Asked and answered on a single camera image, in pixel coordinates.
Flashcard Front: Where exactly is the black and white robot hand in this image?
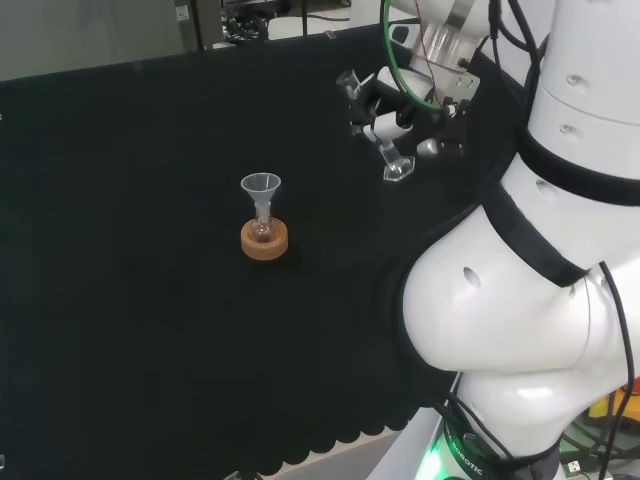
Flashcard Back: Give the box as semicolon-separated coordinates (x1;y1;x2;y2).
358;63;477;161

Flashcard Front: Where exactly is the clear graduated cylinder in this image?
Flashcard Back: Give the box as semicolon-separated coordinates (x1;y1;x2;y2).
336;69;417;184

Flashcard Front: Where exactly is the small round-bottom glass flask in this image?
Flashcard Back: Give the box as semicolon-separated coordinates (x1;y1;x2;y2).
249;200;275;241

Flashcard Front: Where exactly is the clear plastic funnel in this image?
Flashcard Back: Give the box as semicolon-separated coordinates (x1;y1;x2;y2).
240;172;283;212

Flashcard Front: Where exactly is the black bench cloth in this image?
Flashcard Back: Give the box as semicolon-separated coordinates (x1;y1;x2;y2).
0;22;531;476

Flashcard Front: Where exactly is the yellow stop button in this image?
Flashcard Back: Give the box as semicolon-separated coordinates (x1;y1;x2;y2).
587;382;640;426

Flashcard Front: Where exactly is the green cable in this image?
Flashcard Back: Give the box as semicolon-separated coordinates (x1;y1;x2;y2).
379;0;445;112

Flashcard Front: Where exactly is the cork ring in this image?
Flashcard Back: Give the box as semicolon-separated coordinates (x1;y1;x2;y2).
240;218;291;262

